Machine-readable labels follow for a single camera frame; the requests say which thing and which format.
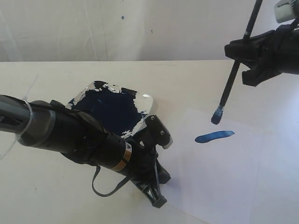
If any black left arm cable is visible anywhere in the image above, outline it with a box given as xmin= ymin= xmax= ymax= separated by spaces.
xmin=91 ymin=163 xmax=131 ymax=197

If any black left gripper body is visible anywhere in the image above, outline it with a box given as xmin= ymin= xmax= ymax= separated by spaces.
xmin=102 ymin=133 xmax=157 ymax=182

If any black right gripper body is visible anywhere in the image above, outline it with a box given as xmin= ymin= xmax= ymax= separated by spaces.
xmin=274 ymin=24 xmax=299 ymax=76

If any white paper sheet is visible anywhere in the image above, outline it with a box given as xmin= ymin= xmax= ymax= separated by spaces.
xmin=160 ymin=109 xmax=299 ymax=224

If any white tray with blue paint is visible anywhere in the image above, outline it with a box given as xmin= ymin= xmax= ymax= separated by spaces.
xmin=66 ymin=81 xmax=154 ymax=139

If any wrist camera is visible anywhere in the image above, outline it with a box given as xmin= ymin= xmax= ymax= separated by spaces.
xmin=144 ymin=115 xmax=173 ymax=149
xmin=274 ymin=0 xmax=299 ymax=23

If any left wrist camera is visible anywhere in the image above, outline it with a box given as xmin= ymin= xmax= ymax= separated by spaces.
xmin=144 ymin=115 xmax=173 ymax=149

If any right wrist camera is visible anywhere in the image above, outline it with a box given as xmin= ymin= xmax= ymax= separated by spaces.
xmin=274 ymin=0 xmax=299 ymax=23

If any white zip tie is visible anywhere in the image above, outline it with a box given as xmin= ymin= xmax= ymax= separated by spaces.
xmin=0 ymin=74 xmax=40 ymax=160

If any black paintbrush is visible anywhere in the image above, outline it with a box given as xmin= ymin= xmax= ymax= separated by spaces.
xmin=211 ymin=0 xmax=263 ymax=125

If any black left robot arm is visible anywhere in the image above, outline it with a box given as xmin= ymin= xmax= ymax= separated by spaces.
xmin=0 ymin=95 xmax=171 ymax=208

